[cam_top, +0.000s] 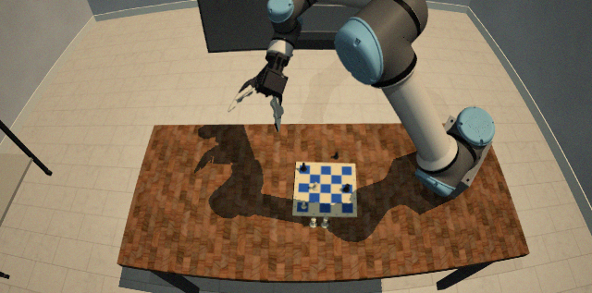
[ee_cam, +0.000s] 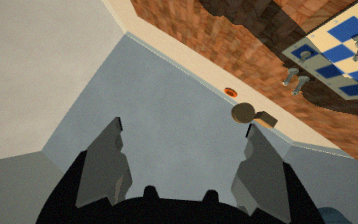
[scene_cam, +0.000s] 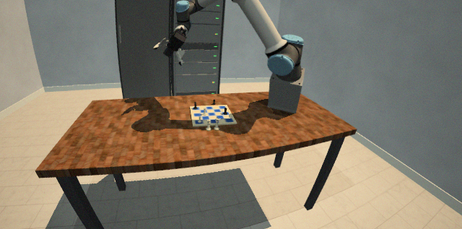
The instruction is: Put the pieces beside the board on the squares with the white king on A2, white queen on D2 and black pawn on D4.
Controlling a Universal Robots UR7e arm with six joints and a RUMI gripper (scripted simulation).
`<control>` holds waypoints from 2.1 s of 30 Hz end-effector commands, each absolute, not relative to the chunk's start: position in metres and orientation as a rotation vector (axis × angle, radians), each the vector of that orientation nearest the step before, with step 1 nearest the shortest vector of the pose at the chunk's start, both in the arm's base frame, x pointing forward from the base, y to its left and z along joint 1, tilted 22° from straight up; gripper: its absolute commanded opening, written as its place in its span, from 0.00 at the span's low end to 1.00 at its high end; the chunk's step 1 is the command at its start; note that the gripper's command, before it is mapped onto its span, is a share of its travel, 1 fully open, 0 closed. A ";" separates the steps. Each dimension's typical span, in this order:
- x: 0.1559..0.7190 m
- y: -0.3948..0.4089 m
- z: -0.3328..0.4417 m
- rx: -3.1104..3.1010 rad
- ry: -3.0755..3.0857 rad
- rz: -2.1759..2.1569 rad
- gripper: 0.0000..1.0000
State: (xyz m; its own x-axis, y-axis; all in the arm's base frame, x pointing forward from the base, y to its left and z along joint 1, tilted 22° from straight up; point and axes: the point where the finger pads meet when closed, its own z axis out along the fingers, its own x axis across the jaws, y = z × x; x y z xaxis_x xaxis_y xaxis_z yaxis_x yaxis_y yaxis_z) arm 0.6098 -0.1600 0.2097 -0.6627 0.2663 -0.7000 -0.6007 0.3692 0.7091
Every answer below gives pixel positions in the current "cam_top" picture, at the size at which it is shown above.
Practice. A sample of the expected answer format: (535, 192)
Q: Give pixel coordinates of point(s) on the blue and cream chessboard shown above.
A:
(329, 200)

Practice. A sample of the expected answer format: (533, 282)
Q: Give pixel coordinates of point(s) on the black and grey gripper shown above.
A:
(274, 84)

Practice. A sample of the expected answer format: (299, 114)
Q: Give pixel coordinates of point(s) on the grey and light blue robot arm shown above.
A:
(375, 45)

